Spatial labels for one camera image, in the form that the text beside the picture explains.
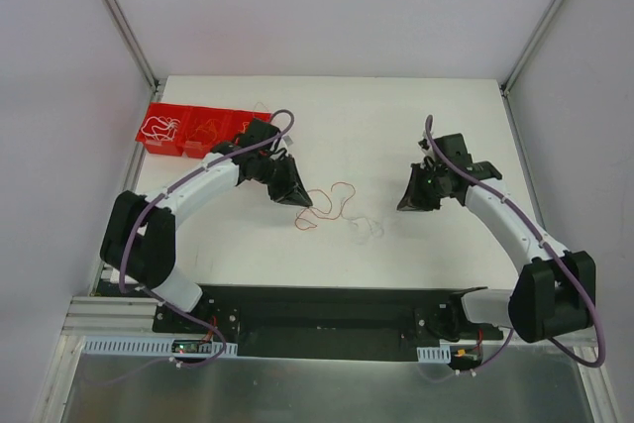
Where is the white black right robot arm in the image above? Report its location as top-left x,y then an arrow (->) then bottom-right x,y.
397,134 -> 596,343

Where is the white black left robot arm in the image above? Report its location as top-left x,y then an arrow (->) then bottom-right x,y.
99,118 -> 312,333

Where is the red plastic bin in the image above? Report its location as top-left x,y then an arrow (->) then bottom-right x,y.
136,102 -> 269,159

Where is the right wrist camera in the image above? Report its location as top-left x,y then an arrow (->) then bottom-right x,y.
418,133 -> 434,155

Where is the white slotted cable duct right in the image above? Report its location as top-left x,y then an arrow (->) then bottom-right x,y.
416,345 -> 452,365

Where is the white slotted cable duct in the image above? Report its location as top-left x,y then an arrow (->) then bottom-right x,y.
416,345 -> 452,365
83,336 -> 238,359

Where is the aluminium frame post right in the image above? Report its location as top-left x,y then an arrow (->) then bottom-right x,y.
500,0 -> 568,97

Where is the aluminium frame post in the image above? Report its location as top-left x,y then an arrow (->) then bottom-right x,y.
101,0 -> 159,92
500,0 -> 568,97

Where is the aluminium front rail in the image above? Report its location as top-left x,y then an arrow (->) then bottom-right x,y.
61,296 -> 157,336

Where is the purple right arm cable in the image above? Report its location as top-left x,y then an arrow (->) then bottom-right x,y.
425,114 -> 608,369

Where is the white slotted cable duct left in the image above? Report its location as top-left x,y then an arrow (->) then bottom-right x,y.
83,336 -> 238,359

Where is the aluminium frame post left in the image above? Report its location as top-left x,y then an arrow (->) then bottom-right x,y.
101,0 -> 159,92

